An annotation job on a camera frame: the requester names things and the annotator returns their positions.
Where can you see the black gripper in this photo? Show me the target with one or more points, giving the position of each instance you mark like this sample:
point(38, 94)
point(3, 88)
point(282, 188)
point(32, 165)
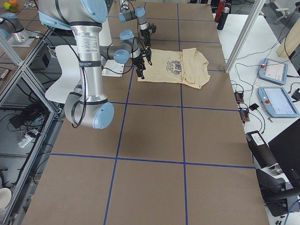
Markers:
point(138, 61)
point(145, 34)

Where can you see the cream long-sleeve graphic shirt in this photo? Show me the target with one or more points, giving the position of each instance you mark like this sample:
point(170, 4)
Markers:
point(188, 67)

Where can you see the neighbouring robot arm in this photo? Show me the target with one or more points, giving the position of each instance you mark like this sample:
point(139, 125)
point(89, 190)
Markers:
point(14, 32)

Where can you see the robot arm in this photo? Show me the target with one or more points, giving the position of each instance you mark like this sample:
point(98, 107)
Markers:
point(128, 13)
point(87, 105)

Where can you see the white chair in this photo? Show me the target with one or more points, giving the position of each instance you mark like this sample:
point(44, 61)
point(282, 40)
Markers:
point(70, 76)

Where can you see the black bottle steel cap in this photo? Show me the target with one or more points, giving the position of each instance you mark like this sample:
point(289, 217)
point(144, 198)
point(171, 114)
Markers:
point(223, 18)

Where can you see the red bottle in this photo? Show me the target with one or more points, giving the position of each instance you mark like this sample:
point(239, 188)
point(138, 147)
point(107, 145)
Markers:
point(220, 9)

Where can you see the orange black circuit board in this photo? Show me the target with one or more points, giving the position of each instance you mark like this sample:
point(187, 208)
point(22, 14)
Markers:
point(239, 97)

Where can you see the white power strip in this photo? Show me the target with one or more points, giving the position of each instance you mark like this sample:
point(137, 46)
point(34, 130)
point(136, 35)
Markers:
point(25, 141)

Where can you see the blue teach pendant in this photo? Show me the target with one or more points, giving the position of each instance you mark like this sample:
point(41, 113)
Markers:
point(277, 103)
point(273, 71)

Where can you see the black monitor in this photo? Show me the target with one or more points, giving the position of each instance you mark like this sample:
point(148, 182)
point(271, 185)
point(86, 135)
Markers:
point(285, 147)

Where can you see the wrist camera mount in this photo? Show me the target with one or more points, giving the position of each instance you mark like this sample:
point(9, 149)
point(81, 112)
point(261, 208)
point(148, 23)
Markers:
point(147, 54)
point(152, 28)

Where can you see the aluminium frame post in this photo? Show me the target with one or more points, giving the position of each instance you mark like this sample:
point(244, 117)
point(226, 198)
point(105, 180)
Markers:
point(244, 33)

